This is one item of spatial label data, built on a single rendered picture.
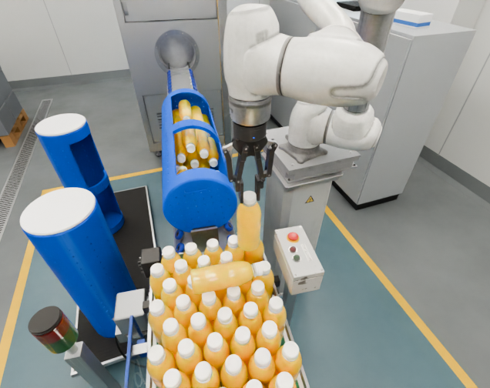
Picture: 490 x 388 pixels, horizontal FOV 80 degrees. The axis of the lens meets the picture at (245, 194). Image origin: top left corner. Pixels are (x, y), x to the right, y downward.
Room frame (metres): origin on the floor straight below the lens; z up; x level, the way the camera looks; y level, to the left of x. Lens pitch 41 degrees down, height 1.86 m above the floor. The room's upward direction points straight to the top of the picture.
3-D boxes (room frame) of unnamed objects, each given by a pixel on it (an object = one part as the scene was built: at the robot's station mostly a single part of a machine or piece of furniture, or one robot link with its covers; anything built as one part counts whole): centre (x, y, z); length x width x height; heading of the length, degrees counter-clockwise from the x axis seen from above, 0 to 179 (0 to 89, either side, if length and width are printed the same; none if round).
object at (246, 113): (0.59, -0.01, 1.59); 0.09 x 0.09 x 0.06
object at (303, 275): (0.61, -0.17, 1.05); 0.20 x 0.10 x 0.10; 12
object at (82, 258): (0.87, 0.76, 0.59); 0.28 x 0.28 x 0.88
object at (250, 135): (0.59, -0.01, 1.52); 0.08 x 0.07 x 0.09; 102
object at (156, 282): (0.53, 0.27, 0.99); 0.07 x 0.07 x 0.19
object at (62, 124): (1.62, 1.12, 1.03); 0.28 x 0.28 x 0.01
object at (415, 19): (2.25, -1.10, 1.48); 0.24 x 0.12 x 0.08; 27
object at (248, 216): (0.60, -0.01, 1.23); 0.07 x 0.07 x 0.19
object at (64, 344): (0.29, 0.42, 1.18); 0.06 x 0.06 x 0.05
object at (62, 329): (0.29, 0.42, 1.23); 0.06 x 0.06 x 0.04
